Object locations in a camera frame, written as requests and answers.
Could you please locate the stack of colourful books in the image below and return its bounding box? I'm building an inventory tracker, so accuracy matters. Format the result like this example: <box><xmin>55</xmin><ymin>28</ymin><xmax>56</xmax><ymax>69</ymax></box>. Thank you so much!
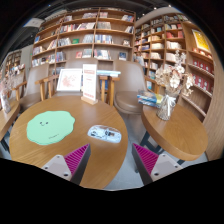
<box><xmin>136</xmin><ymin>89</ymin><xmax>164</xmax><ymax>109</ymax></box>

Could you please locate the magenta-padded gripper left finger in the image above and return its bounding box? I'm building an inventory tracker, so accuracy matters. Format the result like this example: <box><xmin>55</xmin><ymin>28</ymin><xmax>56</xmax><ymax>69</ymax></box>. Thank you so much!
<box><xmin>40</xmin><ymin>143</ymin><xmax>92</xmax><ymax>186</ymax></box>

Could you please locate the white framed picture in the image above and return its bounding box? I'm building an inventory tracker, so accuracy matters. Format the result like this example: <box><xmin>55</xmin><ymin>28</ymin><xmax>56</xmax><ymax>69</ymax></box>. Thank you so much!
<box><xmin>55</xmin><ymin>68</ymin><xmax>83</xmax><ymax>93</ymax></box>

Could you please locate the brown upholstered chair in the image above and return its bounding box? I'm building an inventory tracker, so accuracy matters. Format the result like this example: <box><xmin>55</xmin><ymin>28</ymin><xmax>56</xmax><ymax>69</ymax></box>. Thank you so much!
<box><xmin>13</xmin><ymin>63</ymin><xmax>51</xmax><ymax>113</ymax></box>
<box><xmin>111</xmin><ymin>59</ymin><xmax>161</xmax><ymax>116</ymax></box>

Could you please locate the wooden bookshelf with yellow poster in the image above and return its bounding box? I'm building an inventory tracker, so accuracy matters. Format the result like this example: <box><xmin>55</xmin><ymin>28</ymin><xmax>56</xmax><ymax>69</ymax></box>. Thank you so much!
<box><xmin>133</xmin><ymin>13</ymin><xmax>216</xmax><ymax>121</ymax></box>

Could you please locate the stack of blue white books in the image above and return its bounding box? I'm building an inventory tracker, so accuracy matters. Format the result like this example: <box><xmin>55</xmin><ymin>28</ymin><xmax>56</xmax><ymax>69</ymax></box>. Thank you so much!
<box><xmin>96</xmin><ymin>69</ymin><xmax>122</xmax><ymax>78</ymax></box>

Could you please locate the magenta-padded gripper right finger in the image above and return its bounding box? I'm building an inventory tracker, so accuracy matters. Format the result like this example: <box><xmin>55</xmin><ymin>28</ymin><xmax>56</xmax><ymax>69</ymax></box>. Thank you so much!
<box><xmin>131</xmin><ymin>143</ymin><xmax>184</xmax><ymax>186</ymax></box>

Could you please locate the round wooden side table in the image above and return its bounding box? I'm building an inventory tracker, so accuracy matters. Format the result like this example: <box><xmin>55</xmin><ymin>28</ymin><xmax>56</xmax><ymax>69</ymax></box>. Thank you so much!
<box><xmin>139</xmin><ymin>103</ymin><xmax>208</xmax><ymax>166</ymax></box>
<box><xmin>0</xmin><ymin>99</ymin><xmax>21</xmax><ymax>154</ymax></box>

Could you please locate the small distant wooden bookshelf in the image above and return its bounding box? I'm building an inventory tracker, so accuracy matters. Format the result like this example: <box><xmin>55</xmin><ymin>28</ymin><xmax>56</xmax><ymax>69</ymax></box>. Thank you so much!
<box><xmin>4</xmin><ymin>49</ymin><xmax>26</xmax><ymax>79</ymax></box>

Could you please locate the white sign on wooden base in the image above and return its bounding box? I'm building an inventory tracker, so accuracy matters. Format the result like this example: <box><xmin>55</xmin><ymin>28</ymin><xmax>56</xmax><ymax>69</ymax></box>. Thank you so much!
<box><xmin>80</xmin><ymin>63</ymin><xmax>99</xmax><ymax>106</ymax></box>

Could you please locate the glass vase with dried flowers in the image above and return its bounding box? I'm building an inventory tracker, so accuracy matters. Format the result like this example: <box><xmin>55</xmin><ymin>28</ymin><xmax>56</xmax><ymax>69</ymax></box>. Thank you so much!
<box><xmin>153</xmin><ymin>49</ymin><xmax>196</xmax><ymax>122</ymax></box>
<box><xmin>0</xmin><ymin>71</ymin><xmax>21</xmax><ymax>101</ymax></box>

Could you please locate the brown chair with wooden arms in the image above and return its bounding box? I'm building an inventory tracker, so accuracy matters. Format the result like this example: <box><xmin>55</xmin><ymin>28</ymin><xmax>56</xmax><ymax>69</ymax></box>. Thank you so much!
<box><xmin>34</xmin><ymin>58</ymin><xmax>121</xmax><ymax>108</ymax></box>

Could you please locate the white hanging ceiling panel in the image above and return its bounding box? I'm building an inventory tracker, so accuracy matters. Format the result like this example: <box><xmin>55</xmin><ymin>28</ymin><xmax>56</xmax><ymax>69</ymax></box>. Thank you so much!
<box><xmin>23</xmin><ymin>17</ymin><xmax>46</xmax><ymax>28</ymax></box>

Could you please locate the green cloud-shaped mouse pad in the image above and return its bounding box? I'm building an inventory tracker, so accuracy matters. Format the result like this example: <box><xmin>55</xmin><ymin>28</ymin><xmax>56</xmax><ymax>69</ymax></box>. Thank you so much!
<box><xmin>25</xmin><ymin>110</ymin><xmax>76</xmax><ymax>147</ymax></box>

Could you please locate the wide wooden bookshelf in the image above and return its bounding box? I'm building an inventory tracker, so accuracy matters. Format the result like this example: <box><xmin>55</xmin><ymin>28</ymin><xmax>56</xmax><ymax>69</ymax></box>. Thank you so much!
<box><xmin>30</xmin><ymin>7</ymin><xmax>137</xmax><ymax>76</ymax></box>

